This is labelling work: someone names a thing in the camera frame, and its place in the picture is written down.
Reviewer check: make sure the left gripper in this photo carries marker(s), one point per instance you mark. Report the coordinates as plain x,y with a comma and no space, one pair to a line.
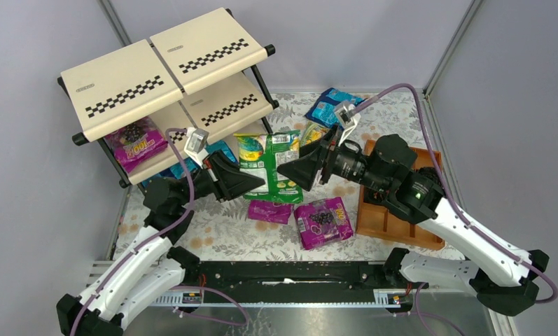
215,176

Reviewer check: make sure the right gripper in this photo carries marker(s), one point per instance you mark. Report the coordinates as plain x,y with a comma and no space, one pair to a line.
328,159

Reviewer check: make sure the green Fox's candy bag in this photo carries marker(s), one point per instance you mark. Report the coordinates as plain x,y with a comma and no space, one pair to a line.
260,155
311,133

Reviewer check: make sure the purple candy bag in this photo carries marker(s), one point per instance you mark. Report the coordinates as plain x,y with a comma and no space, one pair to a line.
136,143
270,212
322,222

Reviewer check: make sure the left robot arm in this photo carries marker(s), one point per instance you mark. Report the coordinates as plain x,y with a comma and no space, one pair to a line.
152,264

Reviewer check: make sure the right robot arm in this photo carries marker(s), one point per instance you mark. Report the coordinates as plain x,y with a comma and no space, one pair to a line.
501,276

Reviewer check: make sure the blue candy bag shelf right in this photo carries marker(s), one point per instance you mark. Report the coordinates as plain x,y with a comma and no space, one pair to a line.
224,147

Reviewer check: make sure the blue candy bag shelf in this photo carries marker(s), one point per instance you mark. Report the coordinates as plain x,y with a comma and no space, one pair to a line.
224,147
176,171

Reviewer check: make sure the blue candy bag shelf left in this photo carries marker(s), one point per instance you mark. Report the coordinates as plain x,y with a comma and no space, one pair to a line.
176,171

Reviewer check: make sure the blue candy bag on table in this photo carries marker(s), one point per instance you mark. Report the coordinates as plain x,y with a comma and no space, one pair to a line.
322,111

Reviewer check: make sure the purple candy bag on shelf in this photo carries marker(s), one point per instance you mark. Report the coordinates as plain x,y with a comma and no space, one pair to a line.
136,143

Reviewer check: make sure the cream three-tier shelf rack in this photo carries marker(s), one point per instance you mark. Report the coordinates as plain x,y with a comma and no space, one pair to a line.
202,73

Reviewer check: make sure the floral table cloth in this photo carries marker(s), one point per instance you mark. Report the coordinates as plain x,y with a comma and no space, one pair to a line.
222,231

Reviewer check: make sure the orange compartment tray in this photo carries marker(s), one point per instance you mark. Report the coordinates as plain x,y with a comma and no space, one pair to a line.
390,222

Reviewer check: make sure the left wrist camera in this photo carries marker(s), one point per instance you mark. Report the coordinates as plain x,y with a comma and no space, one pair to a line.
196,145

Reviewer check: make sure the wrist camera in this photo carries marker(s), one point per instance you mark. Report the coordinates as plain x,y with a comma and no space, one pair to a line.
196,145
346,114

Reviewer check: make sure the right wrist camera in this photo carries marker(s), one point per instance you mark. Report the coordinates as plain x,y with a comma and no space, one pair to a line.
346,114

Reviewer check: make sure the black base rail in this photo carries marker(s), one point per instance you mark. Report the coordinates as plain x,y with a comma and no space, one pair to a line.
291,284

